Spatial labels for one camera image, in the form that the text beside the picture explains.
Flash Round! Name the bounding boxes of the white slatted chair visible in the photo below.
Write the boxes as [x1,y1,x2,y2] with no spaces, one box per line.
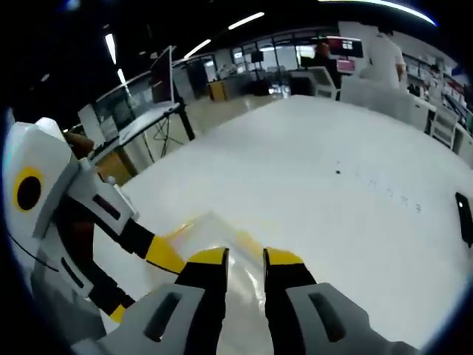
[429,106,460,149]

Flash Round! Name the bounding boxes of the white desk with black legs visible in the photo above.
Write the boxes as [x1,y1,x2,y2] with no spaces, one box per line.
[78,101,196,166]

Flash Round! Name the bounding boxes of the red wall screen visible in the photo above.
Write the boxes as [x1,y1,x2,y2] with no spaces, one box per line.
[326,35,365,59]

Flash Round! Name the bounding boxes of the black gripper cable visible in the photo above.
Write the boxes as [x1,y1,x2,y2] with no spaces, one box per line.
[6,231,61,274]

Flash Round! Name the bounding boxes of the black phone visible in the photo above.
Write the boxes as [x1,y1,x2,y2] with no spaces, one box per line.
[454,192,473,249]

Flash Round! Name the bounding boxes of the grey office chair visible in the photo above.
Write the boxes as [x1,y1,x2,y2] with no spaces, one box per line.
[28,254,112,345]

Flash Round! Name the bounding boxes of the white low partition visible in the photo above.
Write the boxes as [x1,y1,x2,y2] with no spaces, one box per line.
[338,78,438,131]

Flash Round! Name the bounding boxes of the short ceiling light strip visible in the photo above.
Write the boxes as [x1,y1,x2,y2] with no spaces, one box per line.
[227,11,266,31]

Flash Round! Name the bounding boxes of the long curved ceiling light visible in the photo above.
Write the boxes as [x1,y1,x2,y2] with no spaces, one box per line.
[316,0,441,27]

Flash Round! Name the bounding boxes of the white office chair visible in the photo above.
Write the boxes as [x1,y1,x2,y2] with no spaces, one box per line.
[307,66,340,100]

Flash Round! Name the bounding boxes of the yellow cabinet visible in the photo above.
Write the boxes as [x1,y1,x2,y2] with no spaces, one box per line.
[207,80,228,102]

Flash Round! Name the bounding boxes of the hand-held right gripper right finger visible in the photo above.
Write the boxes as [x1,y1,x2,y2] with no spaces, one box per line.
[262,246,421,355]

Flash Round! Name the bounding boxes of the small ceiling light strip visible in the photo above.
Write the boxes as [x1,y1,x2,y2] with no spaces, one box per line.
[183,38,213,60]

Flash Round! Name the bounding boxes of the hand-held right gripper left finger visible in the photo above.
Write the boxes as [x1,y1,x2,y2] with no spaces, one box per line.
[72,246,231,355]

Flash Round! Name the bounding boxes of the brown wooden cabinet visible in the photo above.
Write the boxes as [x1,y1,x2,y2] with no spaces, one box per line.
[91,150,135,186]

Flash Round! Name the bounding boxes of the large dark display screen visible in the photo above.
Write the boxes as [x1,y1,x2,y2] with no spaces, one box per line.
[149,45,176,105]

